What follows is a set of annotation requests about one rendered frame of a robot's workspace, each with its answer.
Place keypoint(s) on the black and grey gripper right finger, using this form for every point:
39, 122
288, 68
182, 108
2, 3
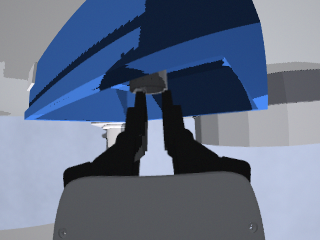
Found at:
192, 156

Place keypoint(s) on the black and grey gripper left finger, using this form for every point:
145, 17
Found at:
130, 145

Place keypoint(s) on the steel bushing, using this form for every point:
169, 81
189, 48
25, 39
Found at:
157, 80

